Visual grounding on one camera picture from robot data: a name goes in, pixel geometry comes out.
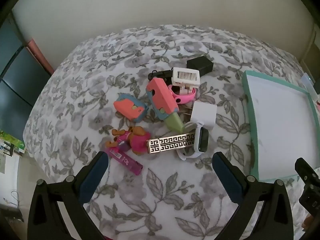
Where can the person's right hand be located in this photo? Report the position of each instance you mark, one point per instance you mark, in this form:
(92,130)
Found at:
(308,223)

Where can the large coral blue toy knife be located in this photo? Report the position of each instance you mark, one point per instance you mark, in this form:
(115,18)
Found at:
(162,97)

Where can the pink watch band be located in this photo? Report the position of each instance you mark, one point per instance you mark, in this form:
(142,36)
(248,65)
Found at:
(186,97)

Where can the green printed sheet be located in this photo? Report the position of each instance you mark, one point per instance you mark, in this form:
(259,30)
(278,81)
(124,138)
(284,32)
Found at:
(12,140)

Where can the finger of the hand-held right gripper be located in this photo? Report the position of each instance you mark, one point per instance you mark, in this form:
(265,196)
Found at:
(306,172)

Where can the white charger adapter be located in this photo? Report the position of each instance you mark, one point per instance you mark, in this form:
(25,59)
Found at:
(203,113)

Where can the orange pink toy dog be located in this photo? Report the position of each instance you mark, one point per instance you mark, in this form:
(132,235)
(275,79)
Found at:
(132,137)

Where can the dark cabinet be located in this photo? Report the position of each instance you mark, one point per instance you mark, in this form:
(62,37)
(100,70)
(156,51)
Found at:
(12,75)

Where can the black plugged power adapter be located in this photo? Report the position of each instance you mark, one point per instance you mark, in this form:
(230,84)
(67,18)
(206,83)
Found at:
(317,85)

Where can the gold black patterned box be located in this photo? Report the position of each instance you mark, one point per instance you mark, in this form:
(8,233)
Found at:
(170,143)

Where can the reddish wooden trim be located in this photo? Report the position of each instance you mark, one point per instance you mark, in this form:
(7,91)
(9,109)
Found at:
(40,55)

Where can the white power strip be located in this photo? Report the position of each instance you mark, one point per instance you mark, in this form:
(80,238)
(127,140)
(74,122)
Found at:
(307,82)

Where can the small coral blue toy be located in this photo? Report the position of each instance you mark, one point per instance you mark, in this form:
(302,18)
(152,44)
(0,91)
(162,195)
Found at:
(127,106)

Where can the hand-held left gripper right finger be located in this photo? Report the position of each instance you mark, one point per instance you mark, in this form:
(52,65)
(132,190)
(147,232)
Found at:
(226,175)

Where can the teal-rimmed white tray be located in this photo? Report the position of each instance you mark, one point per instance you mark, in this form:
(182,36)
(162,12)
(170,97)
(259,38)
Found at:
(280,120)

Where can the black charger adapter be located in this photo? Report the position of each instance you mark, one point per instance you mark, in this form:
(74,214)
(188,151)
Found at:
(200,65)

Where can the black clip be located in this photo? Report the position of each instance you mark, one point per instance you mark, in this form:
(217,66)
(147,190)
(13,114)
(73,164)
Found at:
(160,75)

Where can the white smartwatch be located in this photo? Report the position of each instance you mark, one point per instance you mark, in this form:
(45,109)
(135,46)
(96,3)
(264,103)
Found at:
(203,137)

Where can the pink tube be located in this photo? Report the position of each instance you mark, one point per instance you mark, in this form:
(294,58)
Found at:
(125,161)

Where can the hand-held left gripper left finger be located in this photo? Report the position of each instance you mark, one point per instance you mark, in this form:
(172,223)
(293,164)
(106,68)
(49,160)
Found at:
(96,172)

